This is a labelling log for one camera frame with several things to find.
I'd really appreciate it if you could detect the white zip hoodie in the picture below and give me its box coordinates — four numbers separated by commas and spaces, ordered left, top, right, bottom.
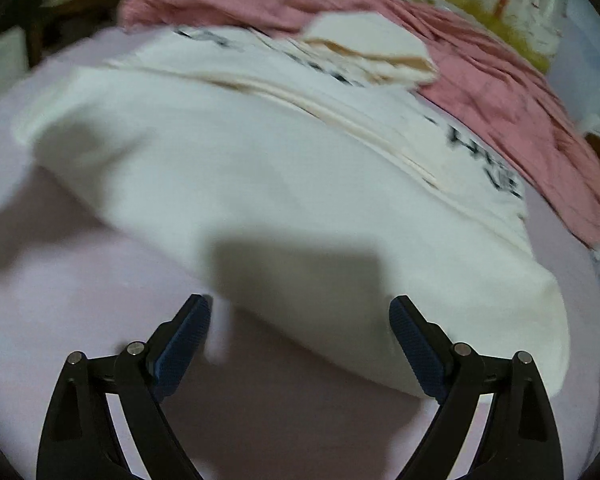
12, 13, 570, 396

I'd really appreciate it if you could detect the pink bed sheet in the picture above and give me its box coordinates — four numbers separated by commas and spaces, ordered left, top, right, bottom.
0, 28, 600, 479

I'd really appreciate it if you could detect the pink checked quilt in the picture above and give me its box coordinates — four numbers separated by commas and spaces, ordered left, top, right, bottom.
116, 0, 600, 248

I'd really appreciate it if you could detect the white drawer cabinet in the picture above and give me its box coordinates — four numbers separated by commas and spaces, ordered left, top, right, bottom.
0, 27, 29, 96

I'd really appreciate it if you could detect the dark wooden desk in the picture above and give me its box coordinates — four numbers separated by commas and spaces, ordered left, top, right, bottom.
9, 0, 121, 68

